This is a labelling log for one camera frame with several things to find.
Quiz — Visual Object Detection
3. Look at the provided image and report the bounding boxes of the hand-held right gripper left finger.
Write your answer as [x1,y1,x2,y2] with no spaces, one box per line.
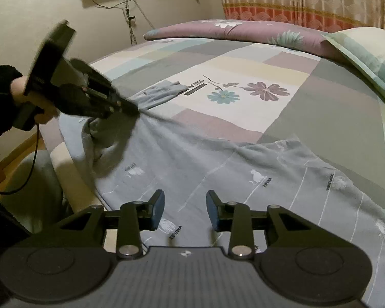
[59,189,166,260]

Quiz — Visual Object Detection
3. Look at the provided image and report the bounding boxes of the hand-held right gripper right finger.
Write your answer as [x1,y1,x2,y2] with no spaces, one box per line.
[206,191,312,259]

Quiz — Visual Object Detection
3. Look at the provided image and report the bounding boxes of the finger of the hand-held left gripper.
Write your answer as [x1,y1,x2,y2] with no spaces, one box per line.
[70,58,140,117]
[55,84,129,120]

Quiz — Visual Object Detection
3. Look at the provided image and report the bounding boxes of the grey printed pants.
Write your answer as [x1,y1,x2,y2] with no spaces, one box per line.
[59,82,385,308]

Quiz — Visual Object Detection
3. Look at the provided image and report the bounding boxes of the person's left forearm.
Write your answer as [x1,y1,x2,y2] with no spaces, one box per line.
[0,65,29,146]

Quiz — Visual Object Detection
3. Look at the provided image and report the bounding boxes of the person's left hand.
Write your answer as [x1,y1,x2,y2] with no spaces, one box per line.
[11,76,60,124]

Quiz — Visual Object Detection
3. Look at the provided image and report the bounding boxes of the person's grey trouser leg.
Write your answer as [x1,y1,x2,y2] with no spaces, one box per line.
[0,150,75,233]

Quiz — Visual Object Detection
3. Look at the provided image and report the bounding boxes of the purple floral quilt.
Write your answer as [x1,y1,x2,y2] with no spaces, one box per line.
[143,19,341,61]

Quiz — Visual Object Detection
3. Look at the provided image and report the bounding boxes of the patterned orange curtain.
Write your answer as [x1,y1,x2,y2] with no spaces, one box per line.
[218,0,385,33]

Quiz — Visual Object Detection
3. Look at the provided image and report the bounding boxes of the checked green pillow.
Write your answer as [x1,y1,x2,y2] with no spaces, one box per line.
[322,27,385,110]

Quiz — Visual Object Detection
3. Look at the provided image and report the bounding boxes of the black wall cables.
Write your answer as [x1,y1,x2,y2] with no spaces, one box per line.
[91,0,155,46]

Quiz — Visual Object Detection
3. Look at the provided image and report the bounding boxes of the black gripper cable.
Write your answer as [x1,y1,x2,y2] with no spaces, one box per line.
[0,122,42,196]

